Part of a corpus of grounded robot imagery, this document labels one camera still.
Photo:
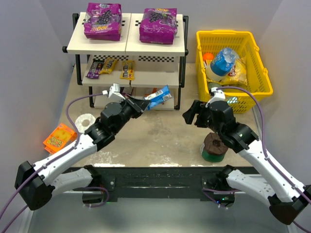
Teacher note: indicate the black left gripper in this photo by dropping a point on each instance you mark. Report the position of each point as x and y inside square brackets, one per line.
[135, 107]

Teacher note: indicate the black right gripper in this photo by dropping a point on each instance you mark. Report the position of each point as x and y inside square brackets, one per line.
[198, 114]

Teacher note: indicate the blue white snack box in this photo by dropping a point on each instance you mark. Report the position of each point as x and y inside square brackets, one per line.
[158, 97]

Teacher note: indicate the small yellow M&M's packet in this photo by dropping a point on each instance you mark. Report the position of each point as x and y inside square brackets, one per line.
[127, 71]

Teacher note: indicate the yellow M&M's candy bag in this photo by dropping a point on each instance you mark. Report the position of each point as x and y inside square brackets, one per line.
[108, 66]

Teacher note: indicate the purple M&M's candy bag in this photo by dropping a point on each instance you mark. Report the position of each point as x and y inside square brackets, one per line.
[95, 69]

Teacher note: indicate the magenta grape candy bag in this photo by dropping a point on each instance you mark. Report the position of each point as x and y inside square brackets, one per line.
[158, 26]
[103, 21]

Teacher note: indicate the purple pink candy bag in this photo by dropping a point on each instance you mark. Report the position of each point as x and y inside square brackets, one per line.
[126, 91]

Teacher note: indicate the orange white snack packet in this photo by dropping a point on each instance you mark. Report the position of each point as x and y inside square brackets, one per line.
[149, 91]

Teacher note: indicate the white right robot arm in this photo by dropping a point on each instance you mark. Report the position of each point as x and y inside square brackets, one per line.
[285, 196]

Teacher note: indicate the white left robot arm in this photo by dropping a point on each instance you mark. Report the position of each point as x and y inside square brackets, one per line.
[39, 182]

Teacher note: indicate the white three-tier shelf rack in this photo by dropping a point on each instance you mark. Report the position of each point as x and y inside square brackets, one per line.
[138, 68]

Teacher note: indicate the green round object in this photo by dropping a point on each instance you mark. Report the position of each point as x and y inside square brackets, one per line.
[211, 85]

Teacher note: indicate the brown green tape roll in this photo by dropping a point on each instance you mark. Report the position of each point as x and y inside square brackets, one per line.
[213, 149]

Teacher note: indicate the white blue plastic bottle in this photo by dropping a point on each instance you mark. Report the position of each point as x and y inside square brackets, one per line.
[222, 64]

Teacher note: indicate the yellow chips bag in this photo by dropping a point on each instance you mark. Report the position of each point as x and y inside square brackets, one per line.
[237, 75]

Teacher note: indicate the white toilet paper roll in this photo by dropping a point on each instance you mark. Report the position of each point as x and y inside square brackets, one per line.
[84, 121]

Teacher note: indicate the yellow plastic shopping basket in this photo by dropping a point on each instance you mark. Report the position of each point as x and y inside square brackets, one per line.
[244, 44]

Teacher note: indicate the orange snack box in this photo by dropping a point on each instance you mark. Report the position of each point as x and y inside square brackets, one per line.
[59, 138]

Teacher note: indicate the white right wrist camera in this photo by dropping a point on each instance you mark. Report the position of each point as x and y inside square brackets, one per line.
[216, 95]

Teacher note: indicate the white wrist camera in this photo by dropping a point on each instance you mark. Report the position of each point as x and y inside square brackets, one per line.
[114, 93]
[216, 95]

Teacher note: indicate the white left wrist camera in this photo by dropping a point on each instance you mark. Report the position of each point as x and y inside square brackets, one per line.
[114, 93]

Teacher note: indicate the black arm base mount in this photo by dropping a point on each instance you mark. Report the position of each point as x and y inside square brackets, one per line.
[113, 183]

